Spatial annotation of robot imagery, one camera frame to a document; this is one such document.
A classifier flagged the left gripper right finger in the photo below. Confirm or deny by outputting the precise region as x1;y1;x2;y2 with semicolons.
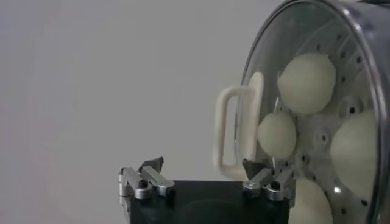
241;158;297;209

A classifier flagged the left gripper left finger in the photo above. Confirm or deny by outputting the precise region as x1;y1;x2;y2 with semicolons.
118;156;177;220

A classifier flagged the white steamed baozi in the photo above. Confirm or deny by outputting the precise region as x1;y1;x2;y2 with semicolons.
288;178;335;224
257;110;297;161
277;52;337;116
330;108;378;200

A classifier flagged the glass lid with cream handle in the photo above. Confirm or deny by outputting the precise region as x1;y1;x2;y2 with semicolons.
212;0;385;224

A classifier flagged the stainless steel steamer basket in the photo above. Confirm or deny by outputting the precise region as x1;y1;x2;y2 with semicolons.
243;0;390;224

